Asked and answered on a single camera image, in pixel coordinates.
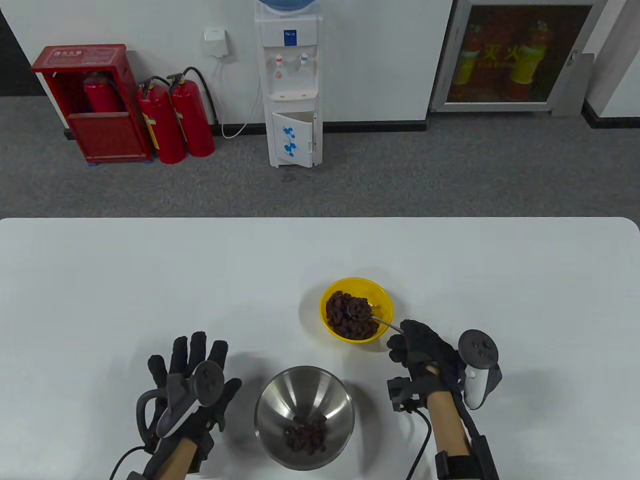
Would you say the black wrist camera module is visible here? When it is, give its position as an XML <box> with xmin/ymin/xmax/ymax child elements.
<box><xmin>386</xmin><ymin>377</ymin><xmax>421</xmax><ymax>413</ymax></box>
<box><xmin>187</xmin><ymin>432</ymin><xmax>216</xmax><ymax>473</ymax></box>

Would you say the black forearm strap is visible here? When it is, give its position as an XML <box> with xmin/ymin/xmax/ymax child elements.
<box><xmin>434</xmin><ymin>450</ymin><xmax>483</xmax><ymax>480</ymax></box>

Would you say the white wall socket box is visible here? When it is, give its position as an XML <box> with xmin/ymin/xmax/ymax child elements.
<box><xmin>203</xmin><ymin>28</ymin><xmax>232</xmax><ymax>60</ymax></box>

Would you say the black sensor cable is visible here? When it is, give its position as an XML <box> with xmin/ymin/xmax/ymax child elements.
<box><xmin>404</xmin><ymin>407</ymin><xmax>433</xmax><ymax>480</ymax></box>
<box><xmin>109</xmin><ymin>445</ymin><xmax>149</xmax><ymax>480</ymax></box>

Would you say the dark forearm sensor box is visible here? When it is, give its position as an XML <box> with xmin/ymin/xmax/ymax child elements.
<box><xmin>467</xmin><ymin>434</ymin><xmax>501</xmax><ymax>480</ymax></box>

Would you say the blue water bottle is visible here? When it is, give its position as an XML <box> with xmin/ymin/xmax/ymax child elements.
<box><xmin>256</xmin><ymin>0</ymin><xmax>321</xmax><ymax>16</ymax></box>

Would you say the red fire extinguisher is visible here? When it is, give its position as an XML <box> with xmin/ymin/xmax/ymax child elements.
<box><xmin>137</xmin><ymin>76</ymin><xmax>187</xmax><ymax>165</ymax></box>
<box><xmin>82</xmin><ymin>71</ymin><xmax>126</xmax><ymax>115</ymax></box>
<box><xmin>166</xmin><ymin>66</ymin><xmax>219</xmax><ymax>158</ymax></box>

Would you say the person's right hand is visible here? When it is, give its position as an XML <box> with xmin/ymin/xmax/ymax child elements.
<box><xmin>386</xmin><ymin>320</ymin><xmax>463</xmax><ymax>396</ymax></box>

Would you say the yellow plastic bowl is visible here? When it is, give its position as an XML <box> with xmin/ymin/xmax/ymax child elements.
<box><xmin>320</xmin><ymin>277</ymin><xmax>394</xmax><ymax>344</ymax></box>

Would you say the red extinguisher cabinet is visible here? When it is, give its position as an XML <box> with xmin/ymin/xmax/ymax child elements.
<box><xmin>31</xmin><ymin>44</ymin><xmax>153</xmax><ymax>166</ymax></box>

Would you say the glass fire hydrant cabinet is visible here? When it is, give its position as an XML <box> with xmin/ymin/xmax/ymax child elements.
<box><xmin>429</xmin><ymin>0</ymin><xmax>608</xmax><ymax>113</ymax></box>

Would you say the white water dispenser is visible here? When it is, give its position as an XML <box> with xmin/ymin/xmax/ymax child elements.
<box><xmin>254</xmin><ymin>7</ymin><xmax>324</xmax><ymax>169</ymax></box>

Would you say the steel spoon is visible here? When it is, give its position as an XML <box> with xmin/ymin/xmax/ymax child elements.
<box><xmin>346</xmin><ymin>300</ymin><xmax>404</xmax><ymax>334</ymax></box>

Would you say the person's left hand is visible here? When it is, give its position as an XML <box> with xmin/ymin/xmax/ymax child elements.
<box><xmin>147</xmin><ymin>331</ymin><xmax>243</xmax><ymax>443</ymax></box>

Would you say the white power cable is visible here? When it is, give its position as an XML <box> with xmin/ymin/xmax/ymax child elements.
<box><xmin>214</xmin><ymin>57</ymin><xmax>263</xmax><ymax>140</ymax></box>

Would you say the grey handheld controller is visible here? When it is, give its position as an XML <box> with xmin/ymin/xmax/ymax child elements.
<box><xmin>136</xmin><ymin>361</ymin><xmax>226</xmax><ymax>443</ymax></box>
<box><xmin>457</xmin><ymin>328</ymin><xmax>502</xmax><ymax>411</ymax></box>

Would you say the steel mixing bowl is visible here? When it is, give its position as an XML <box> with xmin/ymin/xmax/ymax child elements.
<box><xmin>254</xmin><ymin>365</ymin><xmax>356</xmax><ymax>471</ymax></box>

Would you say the grey cabinet side panel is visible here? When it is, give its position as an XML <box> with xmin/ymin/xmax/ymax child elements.
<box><xmin>551</xmin><ymin>50</ymin><xmax>596</xmax><ymax>118</ymax></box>

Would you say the person's left forearm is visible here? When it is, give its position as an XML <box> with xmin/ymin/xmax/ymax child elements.
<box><xmin>150</xmin><ymin>439</ymin><xmax>198</xmax><ymax>480</ymax></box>

